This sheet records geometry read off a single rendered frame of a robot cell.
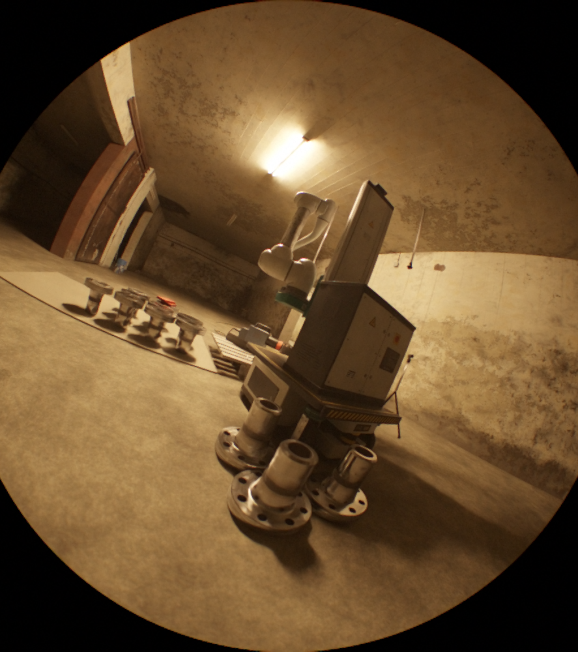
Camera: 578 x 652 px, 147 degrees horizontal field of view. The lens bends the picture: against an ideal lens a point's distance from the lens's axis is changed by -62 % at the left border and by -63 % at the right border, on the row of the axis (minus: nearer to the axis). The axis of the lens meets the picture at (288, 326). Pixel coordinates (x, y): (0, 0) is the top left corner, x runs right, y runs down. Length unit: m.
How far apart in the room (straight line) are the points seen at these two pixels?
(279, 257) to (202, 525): 1.38
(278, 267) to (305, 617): 1.55
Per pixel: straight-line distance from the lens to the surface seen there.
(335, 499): 0.85
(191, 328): 1.68
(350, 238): 1.55
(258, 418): 0.80
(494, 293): 3.83
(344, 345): 0.97
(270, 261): 1.44
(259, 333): 2.22
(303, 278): 1.43
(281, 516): 0.70
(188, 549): 0.60
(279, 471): 0.62
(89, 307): 1.93
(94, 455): 0.73
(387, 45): 2.50
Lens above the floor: 0.53
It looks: level
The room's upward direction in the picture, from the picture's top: 24 degrees clockwise
